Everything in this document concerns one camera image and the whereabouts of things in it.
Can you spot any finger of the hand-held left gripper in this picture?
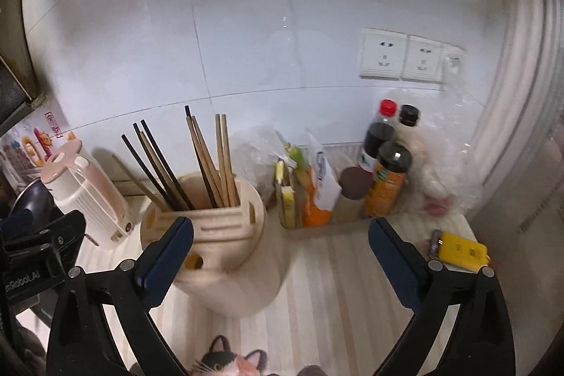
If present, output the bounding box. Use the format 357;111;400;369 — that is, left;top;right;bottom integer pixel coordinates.
13;210;87;267

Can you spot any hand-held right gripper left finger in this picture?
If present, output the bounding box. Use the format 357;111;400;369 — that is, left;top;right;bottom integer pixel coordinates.
46;216;195;376

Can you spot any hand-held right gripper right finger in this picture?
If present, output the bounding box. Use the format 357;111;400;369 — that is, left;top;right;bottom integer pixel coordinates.
368;217;516;376

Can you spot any beige chopstick holder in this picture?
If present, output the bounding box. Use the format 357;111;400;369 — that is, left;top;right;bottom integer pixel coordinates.
140;174;292;317

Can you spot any pink white electric kettle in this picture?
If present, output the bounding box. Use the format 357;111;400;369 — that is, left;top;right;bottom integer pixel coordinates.
41;138;134;248

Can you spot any dark metal pan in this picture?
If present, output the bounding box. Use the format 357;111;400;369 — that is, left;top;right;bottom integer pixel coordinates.
9;180;56;222

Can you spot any clear storage tray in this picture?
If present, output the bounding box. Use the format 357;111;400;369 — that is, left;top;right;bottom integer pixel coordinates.
277;140;424;231

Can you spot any striped table mat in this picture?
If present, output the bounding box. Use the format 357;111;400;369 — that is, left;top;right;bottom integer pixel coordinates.
75;213;479;376

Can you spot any yellow box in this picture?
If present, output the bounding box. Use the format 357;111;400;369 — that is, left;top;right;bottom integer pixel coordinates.
438;232;491;271

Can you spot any reddish brown round item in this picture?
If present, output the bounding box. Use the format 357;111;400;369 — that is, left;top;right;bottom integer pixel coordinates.
421;200;452;218

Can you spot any orange label bottle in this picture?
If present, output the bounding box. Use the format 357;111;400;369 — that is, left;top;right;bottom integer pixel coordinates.
363;140;413;219

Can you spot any brown lid jar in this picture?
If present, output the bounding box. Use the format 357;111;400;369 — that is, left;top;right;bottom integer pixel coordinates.
337;167;375;222

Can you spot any colourful sticker card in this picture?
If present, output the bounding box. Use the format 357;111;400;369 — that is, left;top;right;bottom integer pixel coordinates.
0;109;78;183

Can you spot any orange packet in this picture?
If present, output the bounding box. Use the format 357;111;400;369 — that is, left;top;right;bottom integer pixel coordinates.
302;165;333;227

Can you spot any white packet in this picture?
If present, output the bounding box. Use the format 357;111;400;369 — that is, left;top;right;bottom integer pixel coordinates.
305;129;343;211

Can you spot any clear plastic bag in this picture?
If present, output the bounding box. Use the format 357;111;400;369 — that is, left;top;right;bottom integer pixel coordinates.
414;85;490;218

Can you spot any cat print mat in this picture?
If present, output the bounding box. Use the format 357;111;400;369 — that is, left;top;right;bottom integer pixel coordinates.
189;335;329;376

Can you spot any red cap dark bottle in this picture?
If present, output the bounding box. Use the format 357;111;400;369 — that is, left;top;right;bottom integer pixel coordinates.
357;98;397;174

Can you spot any white plastic bag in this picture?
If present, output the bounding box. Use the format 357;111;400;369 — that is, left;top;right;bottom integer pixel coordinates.
231;125;292;205

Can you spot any green yellow packet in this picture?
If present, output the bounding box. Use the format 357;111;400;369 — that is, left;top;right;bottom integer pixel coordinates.
282;142;307;183

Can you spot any black cap white bottle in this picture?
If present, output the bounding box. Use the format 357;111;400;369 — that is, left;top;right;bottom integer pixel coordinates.
394;104;426;165

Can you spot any dark cabinet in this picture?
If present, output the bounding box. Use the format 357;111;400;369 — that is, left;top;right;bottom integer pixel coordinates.
0;6;45;130

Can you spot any white ribbed column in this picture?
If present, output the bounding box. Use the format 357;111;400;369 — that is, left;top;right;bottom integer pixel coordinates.
471;0;564;192

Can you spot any white wall socket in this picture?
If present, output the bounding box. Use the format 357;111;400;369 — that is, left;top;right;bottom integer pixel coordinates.
359;28;408;79
403;35;443;84

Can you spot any small white wall plate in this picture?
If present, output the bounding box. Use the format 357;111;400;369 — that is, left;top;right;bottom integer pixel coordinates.
441;43;467;86

